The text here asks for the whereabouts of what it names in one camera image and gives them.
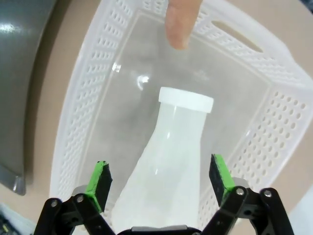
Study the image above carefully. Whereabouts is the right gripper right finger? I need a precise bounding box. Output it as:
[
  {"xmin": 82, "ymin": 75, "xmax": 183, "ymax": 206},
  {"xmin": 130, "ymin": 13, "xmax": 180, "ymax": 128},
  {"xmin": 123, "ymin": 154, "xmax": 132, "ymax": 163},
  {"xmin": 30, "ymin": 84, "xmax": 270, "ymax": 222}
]
[{"xmin": 200, "ymin": 153, "xmax": 293, "ymax": 235}]

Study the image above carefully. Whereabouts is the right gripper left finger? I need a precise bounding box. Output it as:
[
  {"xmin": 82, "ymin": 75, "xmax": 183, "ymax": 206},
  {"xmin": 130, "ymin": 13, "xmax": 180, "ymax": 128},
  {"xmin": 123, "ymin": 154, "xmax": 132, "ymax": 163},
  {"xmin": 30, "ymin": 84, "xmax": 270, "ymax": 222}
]
[{"xmin": 33, "ymin": 160, "xmax": 118, "ymax": 235}]

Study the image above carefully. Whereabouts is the translucent white capped Erlenmeyer flask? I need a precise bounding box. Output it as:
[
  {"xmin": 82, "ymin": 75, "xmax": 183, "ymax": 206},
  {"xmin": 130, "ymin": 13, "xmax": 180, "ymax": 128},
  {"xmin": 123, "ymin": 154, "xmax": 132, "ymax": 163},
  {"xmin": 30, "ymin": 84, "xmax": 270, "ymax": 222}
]
[{"xmin": 111, "ymin": 87, "xmax": 214, "ymax": 227}]

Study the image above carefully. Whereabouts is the person's pointing hand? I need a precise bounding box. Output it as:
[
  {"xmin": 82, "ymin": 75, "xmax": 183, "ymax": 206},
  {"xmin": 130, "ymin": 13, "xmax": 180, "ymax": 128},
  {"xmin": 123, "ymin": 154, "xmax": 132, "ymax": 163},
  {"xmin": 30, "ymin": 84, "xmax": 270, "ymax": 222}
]
[{"xmin": 164, "ymin": 0, "xmax": 203, "ymax": 51}]

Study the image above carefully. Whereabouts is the white perforated plastic basket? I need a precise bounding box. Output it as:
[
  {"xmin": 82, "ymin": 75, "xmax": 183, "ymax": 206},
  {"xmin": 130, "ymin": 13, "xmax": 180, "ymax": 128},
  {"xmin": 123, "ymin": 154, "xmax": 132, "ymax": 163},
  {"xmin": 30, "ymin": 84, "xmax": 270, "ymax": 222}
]
[{"xmin": 50, "ymin": 0, "xmax": 313, "ymax": 221}]

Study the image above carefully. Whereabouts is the aluminium table frame rail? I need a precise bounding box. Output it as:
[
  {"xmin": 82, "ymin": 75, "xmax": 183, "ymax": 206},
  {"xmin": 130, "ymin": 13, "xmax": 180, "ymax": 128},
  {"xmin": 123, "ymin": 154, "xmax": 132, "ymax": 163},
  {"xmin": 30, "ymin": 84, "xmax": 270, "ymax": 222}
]
[{"xmin": 0, "ymin": 202, "xmax": 32, "ymax": 235}]

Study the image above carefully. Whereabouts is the dark grey handled tray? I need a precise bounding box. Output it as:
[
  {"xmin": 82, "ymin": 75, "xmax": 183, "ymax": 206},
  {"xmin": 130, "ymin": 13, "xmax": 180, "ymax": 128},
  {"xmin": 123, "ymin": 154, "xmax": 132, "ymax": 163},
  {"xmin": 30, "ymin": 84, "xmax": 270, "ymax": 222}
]
[{"xmin": 0, "ymin": 0, "xmax": 59, "ymax": 196}]

